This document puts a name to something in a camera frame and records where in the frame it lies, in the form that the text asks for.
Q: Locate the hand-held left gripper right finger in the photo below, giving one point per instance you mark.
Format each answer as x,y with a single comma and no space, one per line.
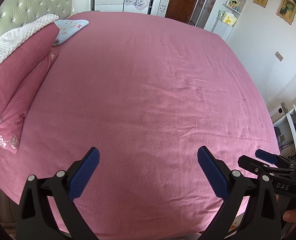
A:
213,173

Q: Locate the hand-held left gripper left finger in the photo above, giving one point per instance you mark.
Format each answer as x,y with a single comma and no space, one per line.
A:
84,173

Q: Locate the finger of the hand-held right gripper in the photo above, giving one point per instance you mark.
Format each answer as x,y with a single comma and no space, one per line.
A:
265,155
252,165

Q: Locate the person's right hand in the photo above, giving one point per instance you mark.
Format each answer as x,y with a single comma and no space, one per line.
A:
294,216

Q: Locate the white desk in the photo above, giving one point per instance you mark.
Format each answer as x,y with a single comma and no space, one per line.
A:
284,127

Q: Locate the pink embroidered pillow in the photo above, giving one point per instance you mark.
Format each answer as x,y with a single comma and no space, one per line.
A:
13,122

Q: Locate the large pink pillow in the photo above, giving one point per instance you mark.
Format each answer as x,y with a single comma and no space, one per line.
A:
18,67

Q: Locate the yellow patterned box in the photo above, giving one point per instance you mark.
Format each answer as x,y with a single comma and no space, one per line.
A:
228,18

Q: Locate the light blue patterned pillow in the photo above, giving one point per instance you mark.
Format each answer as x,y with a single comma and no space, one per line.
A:
70,27

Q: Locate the white bobble blanket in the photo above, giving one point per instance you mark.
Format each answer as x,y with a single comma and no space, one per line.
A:
18,35

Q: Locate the framed cartoon picture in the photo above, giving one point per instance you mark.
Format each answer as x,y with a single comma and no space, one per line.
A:
233,4

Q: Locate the frosted glass door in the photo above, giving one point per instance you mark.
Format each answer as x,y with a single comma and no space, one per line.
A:
205,5

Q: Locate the small white cabinet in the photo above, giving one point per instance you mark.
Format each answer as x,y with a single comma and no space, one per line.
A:
160,7

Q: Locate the brown wooden door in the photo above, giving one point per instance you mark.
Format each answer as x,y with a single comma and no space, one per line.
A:
183,0

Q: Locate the green tufted headboard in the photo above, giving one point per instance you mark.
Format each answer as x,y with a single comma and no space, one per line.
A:
38,2

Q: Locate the wall light switch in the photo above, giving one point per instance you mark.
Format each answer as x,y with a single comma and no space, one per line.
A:
279,56

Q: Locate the white wall shelf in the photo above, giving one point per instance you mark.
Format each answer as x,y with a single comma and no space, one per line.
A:
224,32

